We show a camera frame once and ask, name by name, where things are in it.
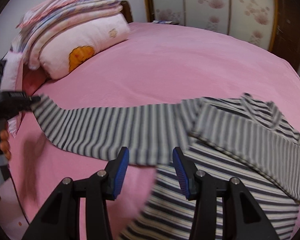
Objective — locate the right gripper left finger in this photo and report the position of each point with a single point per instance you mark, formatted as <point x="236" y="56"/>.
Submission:
<point x="58" y="218"/>

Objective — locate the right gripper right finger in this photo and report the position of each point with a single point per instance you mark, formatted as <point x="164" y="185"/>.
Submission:
<point x="243" y="218"/>

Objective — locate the black white striped shirt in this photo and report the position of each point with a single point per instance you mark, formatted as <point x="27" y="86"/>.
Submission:
<point x="244" y="138"/>

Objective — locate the left hand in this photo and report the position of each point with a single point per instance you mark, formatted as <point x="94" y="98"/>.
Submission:
<point x="4" y="144"/>

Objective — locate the folded pink quilt stack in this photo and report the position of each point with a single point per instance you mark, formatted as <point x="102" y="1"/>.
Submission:
<point x="59" y="35"/>

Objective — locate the dark wooden headboard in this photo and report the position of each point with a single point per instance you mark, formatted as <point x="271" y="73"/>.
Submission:
<point x="126" y="11"/>

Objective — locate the pink bed cover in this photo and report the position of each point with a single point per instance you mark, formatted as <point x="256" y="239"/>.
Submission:
<point x="157" y="64"/>

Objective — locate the dark brown wooden door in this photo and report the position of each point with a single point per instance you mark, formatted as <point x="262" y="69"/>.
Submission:
<point x="285" y="41"/>

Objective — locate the floral sliding wardrobe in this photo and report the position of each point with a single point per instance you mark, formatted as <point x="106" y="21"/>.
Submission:
<point x="253" y="21"/>

